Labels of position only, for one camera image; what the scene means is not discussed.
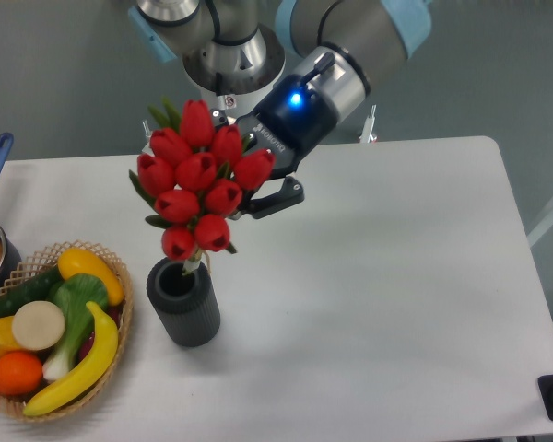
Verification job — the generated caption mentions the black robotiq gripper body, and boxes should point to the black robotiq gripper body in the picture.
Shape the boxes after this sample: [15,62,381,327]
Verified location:
[236,76,337,180]

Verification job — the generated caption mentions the red tulip bouquet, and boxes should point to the red tulip bouquet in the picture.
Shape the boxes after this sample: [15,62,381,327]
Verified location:
[129,99,276,275]

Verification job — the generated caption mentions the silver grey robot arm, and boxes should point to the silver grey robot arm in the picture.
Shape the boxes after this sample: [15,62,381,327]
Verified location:
[128,1,431,219]

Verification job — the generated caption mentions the dark grey ribbed vase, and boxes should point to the dark grey ribbed vase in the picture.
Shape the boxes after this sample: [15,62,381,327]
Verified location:
[146,258,221,347]

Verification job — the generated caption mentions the green bok choy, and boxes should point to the green bok choy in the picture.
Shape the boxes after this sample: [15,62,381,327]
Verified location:
[43,273,109,383]

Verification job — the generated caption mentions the yellow banana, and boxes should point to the yellow banana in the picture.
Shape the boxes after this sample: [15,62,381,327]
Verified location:
[23,301,119,417]

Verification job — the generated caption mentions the green cucumber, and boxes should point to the green cucumber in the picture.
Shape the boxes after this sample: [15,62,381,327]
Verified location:
[0,267,63,318]

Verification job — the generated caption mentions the beige round wooden disc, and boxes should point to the beige round wooden disc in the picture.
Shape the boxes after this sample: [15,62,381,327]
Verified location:
[12,301,65,351]

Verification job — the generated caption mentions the orange fruit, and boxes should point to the orange fruit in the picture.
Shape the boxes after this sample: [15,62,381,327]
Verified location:
[0,351,42,396]

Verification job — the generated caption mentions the woven wicker basket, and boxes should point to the woven wicker basket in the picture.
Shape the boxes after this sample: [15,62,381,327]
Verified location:
[0,240,134,424]

